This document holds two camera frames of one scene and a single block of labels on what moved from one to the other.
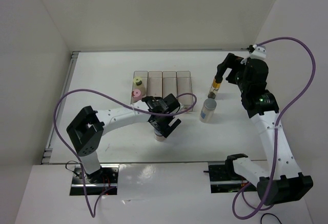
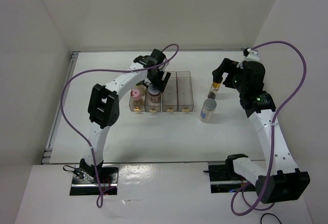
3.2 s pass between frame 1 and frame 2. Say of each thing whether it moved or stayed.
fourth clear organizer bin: stayed
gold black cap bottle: stayed
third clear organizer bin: stayed
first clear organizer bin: stayed
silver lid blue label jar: stayed
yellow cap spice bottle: moved
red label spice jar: moved
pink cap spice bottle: stayed
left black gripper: moved
